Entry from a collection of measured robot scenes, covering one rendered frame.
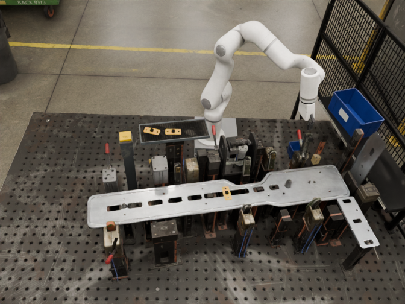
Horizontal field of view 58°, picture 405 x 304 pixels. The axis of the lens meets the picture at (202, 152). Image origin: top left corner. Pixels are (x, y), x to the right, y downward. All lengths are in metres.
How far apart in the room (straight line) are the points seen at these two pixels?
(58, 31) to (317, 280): 4.26
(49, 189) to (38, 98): 1.91
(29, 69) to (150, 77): 1.36
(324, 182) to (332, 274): 0.50
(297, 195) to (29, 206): 1.53
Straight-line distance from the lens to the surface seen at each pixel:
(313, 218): 1.92
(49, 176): 2.47
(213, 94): 2.10
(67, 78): 4.36
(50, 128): 2.77
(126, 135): 1.96
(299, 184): 2.05
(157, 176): 1.89
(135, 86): 4.12
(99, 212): 1.88
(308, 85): 1.80
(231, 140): 1.95
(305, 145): 2.06
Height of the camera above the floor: 2.57
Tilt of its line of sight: 49 degrees down
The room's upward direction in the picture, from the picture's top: 5 degrees clockwise
